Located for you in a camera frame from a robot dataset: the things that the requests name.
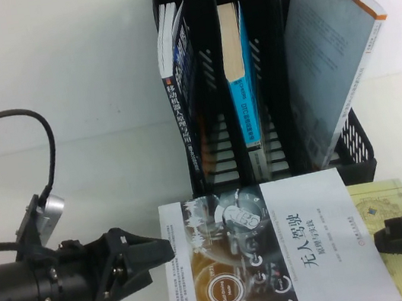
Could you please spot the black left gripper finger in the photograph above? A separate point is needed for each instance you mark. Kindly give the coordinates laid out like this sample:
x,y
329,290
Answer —
x,y
144,250
127,286

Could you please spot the black plastic book stand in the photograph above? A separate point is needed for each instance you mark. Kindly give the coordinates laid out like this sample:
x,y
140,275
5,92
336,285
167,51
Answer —
x,y
272,69

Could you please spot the grey cover orange-edged book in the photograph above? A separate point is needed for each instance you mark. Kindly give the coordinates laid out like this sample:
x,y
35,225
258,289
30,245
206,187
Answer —
x,y
321,61

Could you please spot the blue book tan pages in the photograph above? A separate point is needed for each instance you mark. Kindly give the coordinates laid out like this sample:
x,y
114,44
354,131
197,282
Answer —
x,y
244,112

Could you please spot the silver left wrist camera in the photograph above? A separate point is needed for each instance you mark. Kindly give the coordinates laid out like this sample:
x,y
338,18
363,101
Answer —
x,y
53,210

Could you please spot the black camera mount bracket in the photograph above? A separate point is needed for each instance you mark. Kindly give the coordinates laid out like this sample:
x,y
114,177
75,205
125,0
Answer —
x,y
29,229

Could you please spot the black spine robotics book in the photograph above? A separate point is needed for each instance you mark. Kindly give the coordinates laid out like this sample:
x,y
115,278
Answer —
x,y
181,123

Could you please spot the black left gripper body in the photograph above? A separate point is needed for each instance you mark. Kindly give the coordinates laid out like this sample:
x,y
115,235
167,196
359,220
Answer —
x,y
79,279

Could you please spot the white self-driving car book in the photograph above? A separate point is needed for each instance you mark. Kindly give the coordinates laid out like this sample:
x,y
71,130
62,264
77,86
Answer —
x,y
318,254

